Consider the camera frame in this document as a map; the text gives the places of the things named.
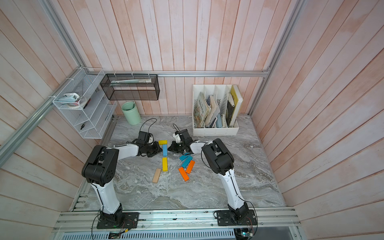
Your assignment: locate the light blue block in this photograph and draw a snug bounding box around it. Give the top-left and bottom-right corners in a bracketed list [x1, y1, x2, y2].
[162, 144, 168, 157]

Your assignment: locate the long yellow block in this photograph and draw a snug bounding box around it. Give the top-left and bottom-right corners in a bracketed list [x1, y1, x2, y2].
[162, 157, 168, 172]

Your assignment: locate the natural wood block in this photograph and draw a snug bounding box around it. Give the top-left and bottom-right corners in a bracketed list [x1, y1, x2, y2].
[152, 168, 162, 184]

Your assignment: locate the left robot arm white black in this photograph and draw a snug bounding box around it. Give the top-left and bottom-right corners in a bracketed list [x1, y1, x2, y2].
[82, 131, 162, 227]

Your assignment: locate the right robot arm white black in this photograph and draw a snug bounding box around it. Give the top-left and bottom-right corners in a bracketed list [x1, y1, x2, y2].
[168, 129, 249, 225]

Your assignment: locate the teal block upper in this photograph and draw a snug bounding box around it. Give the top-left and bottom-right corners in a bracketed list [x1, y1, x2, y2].
[179, 155, 190, 161]

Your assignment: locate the teal block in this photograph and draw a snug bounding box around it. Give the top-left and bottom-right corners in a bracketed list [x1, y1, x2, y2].
[182, 156, 193, 169]
[179, 155, 190, 161]

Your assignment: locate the teal block lower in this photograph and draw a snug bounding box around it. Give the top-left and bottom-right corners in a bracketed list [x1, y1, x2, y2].
[182, 156, 193, 169]

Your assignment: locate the orange block upper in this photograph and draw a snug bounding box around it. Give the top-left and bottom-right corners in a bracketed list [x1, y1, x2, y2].
[186, 160, 195, 174]

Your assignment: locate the orange block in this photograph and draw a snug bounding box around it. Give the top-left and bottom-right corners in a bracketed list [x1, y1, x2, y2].
[179, 167, 190, 181]
[186, 160, 195, 174]

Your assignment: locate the orange block lower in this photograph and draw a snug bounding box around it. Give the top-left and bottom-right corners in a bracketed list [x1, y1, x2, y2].
[179, 167, 190, 181]

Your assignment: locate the white file organizer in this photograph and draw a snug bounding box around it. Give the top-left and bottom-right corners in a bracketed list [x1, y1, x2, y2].
[193, 85, 239, 136]

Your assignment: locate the green plastic cup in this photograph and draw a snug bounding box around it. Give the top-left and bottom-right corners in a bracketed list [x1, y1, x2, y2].
[122, 102, 142, 126]

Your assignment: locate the illustrated children's book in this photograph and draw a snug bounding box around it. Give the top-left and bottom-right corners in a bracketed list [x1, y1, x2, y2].
[194, 92, 211, 128]

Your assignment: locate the paper in mesh basket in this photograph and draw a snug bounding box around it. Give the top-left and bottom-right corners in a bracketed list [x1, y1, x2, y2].
[111, 79, 152, 85]

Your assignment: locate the yellow cover book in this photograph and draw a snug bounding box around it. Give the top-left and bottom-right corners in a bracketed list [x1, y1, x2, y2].
[227, 85, 243, 128]

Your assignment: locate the tape dispenser on shelf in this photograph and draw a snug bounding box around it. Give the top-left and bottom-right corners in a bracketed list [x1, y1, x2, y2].
[57, 93, 80, 108]

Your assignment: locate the black mesh wall basket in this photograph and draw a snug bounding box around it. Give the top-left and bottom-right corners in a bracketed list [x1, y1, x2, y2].
[101, 74, 160, 101]

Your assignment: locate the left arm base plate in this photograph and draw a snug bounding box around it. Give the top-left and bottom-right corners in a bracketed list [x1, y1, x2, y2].
[97, 212, 140, 230]

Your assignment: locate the white wire wall shelf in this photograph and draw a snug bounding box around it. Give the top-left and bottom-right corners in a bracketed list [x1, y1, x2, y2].
[53, 68, 117, 139]

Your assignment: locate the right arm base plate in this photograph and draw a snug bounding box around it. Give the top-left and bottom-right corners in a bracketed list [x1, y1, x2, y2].
[214, 210, 258, 227]

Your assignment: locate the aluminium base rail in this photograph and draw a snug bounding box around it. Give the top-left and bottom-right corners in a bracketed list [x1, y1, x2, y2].
[53, 207, 301, 232]

